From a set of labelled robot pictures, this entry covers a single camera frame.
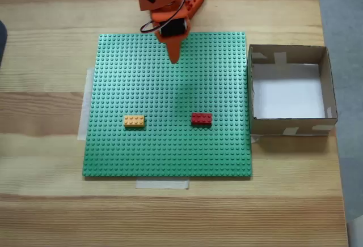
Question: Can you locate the black rounded object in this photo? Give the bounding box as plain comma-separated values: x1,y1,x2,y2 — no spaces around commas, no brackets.
0,20,8,68

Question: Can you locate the open cardboard box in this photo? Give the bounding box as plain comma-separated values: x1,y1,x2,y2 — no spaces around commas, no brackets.
247,44,339,137

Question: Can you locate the green lego baseplate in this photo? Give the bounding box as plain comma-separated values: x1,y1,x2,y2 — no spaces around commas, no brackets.
81,31,253,179

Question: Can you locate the yellow lego block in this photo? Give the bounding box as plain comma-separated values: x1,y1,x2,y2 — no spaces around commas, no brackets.
123,115,147,129

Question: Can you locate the red lego block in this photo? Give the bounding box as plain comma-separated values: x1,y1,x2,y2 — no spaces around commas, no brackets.
191,113,213,127

